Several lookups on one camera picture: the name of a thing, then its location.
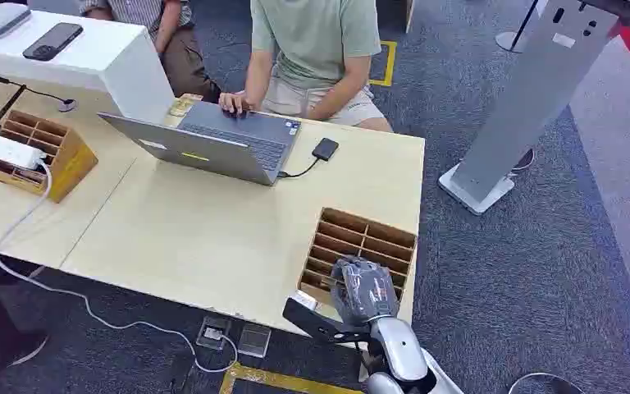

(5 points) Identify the thin black cable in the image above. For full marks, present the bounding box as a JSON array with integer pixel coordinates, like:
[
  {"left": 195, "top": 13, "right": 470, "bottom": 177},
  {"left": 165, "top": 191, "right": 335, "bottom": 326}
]
[{"left": 0, "top": 34, "right": 78, "bottom": 113}]

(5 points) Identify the grey metal floor stand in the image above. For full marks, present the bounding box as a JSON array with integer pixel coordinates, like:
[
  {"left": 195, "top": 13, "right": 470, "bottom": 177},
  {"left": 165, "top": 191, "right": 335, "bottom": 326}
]
[{"left": 437, "top": 0, "right": 621, "bottom": 217}]

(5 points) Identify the yellow floor tape strip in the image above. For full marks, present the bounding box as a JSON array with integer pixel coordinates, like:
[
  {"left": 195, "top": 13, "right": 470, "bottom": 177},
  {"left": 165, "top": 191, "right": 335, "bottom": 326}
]
[{"left": 218, "top": 362, "right": 366, "bottom": 394}]

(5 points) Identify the person's hand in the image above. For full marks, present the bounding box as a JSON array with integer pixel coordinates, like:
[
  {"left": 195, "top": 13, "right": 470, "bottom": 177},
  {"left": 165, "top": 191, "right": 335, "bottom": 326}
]
[{"left": 217, "top": 90, "right": 258, "bottom": 117}]

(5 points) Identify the yellowish card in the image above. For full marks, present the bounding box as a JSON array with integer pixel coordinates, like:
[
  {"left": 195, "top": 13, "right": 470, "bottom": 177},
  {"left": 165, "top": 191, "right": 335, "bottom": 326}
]
[{"left": 168, "top": 93, "right": 204, "bottom": 118}]

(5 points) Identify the dark shoe behind stand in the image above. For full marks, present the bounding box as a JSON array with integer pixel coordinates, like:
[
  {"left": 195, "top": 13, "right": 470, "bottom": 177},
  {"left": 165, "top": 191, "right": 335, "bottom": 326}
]
[{"left": 509, "top": 148, "right": 537, "bottom": 176}]

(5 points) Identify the grey laptop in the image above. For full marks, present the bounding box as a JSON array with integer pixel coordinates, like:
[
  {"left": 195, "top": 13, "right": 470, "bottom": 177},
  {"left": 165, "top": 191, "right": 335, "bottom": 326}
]
[{"left": 98, "top": 100, "right": 303, "bottom": 188}]

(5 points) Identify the person's shoe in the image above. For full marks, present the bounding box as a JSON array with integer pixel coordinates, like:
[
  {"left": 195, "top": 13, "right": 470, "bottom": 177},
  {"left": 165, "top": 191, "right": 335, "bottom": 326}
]
[{"left": 0, "top": 332, "right": 51, "bottom": 394}]

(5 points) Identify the white counter block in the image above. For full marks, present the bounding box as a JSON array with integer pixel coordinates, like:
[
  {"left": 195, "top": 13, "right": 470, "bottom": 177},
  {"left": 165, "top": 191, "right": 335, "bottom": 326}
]
[{"left": 0, "top": 7, "right": 176, "bottom": 125}]

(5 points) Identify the grey flat device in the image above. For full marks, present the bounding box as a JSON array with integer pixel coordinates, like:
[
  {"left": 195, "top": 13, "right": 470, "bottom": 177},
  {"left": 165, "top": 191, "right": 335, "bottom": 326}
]
[{"left": 0, "top": 2, "right": 32, "bottom": 38}]

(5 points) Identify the round stanchion base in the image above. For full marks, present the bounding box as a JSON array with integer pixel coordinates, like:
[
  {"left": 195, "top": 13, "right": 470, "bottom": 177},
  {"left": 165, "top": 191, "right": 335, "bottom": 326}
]
[{"left": 495, "top": 0, "right": 540, "bottom": 54}]

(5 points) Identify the black smartphone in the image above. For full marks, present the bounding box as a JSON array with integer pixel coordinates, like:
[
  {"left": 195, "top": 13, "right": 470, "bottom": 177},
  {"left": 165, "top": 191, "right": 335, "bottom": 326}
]
[{"left": 21, "top": 22, "right": 84, "bottom": 62}]

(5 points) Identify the white power strip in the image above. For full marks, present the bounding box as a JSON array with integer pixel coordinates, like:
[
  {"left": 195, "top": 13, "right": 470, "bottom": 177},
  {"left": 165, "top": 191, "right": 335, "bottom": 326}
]
[{"left": 0, "top": 125, "right": 48, "bottom": 172}]

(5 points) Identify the black external drive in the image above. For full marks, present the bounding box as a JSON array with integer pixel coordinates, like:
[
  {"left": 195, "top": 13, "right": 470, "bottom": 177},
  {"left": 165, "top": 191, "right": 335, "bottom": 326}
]
[{"left": 311, "top": 136, "right": 341, "bottom": 163}]

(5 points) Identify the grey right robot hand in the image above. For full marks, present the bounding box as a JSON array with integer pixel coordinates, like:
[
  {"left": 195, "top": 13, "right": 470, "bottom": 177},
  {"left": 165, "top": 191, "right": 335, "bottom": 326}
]
[{"left": 329, "top": 255, "right": 401, "bottom": 327}]

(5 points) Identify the wooden card box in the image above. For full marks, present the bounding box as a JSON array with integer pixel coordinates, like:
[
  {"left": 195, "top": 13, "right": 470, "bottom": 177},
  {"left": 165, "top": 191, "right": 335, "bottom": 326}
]
[
  {"left": 297, "top": 206, "right": 418, "bottom": 323},
  {"left": 0, "top": 109, "right": 99, "bottom": 204}
]

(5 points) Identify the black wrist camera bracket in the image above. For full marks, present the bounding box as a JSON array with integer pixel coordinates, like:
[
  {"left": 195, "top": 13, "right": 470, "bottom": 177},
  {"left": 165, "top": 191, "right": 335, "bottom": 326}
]
[{"left": 282, "top": 290, "right": 374, "bottom": 346}]

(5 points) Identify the white power cable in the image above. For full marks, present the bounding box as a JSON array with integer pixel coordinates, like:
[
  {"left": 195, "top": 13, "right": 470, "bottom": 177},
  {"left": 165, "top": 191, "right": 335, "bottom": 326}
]
[{"left": 0, "top": 162, "right": 240, "bottom": 375}]

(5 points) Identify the person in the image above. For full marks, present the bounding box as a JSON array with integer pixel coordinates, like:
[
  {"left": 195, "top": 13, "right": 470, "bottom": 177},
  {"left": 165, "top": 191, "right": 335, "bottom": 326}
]
[
  {"left": 78, "top": 0, "right": 222, "bottom": 104},
  {"left": 218, "top": 0, "right": 394, "bottom": 133}
]

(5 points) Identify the floor socket box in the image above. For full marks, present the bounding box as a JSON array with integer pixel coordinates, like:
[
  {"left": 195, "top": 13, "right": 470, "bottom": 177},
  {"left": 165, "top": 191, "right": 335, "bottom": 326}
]
[
  {"left": 237, "top": 323, "right": 272, "bottom": 359},
  {"left": 195, "top": 315, "right": 232, "bottom": 351}
]

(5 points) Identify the black drive cable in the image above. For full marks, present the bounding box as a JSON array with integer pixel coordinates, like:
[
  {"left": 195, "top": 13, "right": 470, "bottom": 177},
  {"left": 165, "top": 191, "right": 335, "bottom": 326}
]
[{"left": 277, "top": 157, "right": 322, "bottom": 180}]

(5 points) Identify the white floor cable loop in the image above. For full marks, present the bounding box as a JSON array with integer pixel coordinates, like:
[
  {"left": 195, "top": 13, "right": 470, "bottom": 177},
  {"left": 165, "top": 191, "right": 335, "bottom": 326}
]
[{"left": 507, "top": 372, "right": 587, "bottom": 394}]

